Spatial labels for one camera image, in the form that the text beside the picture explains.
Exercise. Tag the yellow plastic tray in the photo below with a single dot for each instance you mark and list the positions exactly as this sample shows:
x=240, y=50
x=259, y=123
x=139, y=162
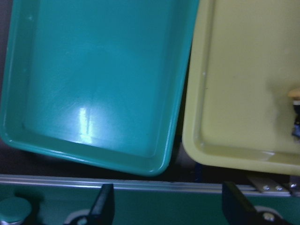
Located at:
x=245, y=59

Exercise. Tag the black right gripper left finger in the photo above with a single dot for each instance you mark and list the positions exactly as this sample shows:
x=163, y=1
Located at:
x=102, y=210

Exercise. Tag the green plastic tray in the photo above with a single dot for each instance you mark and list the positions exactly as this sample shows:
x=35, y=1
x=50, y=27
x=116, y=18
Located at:
x=98, y=82

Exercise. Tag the yellow push button switch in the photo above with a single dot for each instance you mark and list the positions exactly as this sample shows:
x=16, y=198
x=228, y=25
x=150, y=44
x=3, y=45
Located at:
x=295, y=96

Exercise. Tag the green conveyor belt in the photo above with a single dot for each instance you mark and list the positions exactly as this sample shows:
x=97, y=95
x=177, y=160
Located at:
x=55, y=200

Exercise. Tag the green push button switch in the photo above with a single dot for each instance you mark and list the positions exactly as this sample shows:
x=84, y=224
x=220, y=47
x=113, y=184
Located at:
x=14, y=211

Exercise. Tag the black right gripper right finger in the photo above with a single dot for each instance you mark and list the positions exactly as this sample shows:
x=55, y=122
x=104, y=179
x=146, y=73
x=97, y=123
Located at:
x=236, y=208

